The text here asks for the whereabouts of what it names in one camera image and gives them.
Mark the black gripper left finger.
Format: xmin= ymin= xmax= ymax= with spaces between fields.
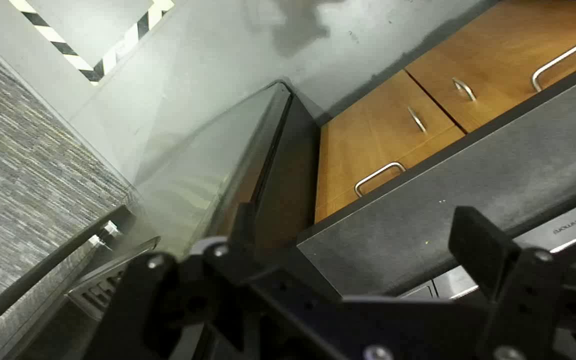
xmin=84 ymin=251 xmax=186 ymax=360

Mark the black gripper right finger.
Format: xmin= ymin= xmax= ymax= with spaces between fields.
xmin=449 ymin=206 xmax=565 ymax=360

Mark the stainless steel refrigerator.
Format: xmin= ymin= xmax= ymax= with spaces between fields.
xmin=67 ymin=77 xmax=325 ymax=267

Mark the wooden cabinet door right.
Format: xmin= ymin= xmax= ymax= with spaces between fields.
xmin=407 ymin=0 xmax=576 ymax=132

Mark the wooden cabinet drawer with handles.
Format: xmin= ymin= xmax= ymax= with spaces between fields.
xmin=314 ymin=71 xmax=464 ymax=222

